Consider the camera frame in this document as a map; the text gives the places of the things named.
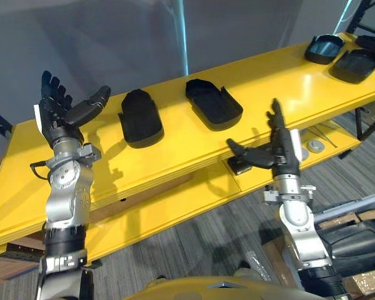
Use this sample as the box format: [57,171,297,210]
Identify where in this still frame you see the yellow metal shelf unit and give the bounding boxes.
[0,31,375,262]

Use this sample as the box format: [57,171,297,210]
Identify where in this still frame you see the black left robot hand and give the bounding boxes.
[33,70,112,149]

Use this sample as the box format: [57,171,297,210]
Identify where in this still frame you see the brown cardboard box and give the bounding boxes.
[343,267,375,297]

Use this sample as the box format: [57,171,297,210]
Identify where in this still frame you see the grey round disc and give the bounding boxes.
[306,139,325,154]

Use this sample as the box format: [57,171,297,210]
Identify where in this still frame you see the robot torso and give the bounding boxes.
[123,269,326,300]

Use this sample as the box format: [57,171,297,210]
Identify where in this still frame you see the thin metal rods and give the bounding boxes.
[309,123,341,148]

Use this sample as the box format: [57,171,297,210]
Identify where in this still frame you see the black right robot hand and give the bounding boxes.
[226,97,302,179]

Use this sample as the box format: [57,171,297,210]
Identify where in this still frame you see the black plastic housing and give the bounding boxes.
[328,49,375,84]
[354,34,375,60]
[225,157,253,175]
[117,89,165,149]
[317,218,375,278]
[184,78,244,131]
[304,34,346,66]

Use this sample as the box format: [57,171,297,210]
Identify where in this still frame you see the grey plastic bin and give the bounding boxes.
[312,193,375,223]

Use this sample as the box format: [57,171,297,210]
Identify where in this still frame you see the black metal rack frame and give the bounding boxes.
[345,0,375,41]

